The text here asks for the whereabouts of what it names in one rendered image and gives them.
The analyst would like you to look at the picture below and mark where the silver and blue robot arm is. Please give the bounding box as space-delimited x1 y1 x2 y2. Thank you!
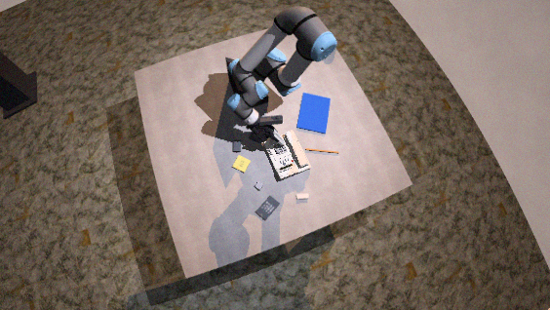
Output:
227 6 337 125

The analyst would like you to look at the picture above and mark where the beige telephone handset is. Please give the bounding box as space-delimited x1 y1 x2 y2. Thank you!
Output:
285 131 308 168

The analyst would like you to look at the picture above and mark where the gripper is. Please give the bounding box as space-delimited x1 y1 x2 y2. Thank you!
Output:
246 115 285 146

